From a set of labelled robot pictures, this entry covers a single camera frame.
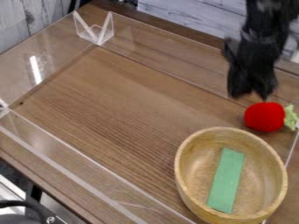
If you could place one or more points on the black metal table frame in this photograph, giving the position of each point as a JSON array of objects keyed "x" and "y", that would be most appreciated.
[{"x": 26, "y": 204}]

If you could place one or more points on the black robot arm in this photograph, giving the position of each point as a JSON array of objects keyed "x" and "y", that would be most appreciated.
[{"x": 269, "y": 15}]

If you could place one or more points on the red plush strawberry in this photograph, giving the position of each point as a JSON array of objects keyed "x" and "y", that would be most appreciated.
[{"x": 270, "y": 116}]

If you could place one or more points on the wooden bowl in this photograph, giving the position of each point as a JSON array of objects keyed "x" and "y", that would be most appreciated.
[{"x": 264, "y": 180}]

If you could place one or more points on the clear acrylic tray enclosure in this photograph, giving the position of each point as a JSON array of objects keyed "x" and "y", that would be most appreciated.
[{"x": 97, "y": 115}]

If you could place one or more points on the green rectangular block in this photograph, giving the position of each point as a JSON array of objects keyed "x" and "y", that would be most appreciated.
[{"x": 225, "y": 186}]

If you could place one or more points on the clear acrylic corner bracket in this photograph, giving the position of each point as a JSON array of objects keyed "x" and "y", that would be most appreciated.
[{"x": 95, "y": 34}]

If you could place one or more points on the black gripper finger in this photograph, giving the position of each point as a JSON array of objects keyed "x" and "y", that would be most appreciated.
[
  {"x": 238, "y": 82},
  {"x": 265, "y": 84}
]

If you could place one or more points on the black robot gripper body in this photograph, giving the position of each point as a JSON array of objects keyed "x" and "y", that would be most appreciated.
[{"x": 253, "y": 56}]

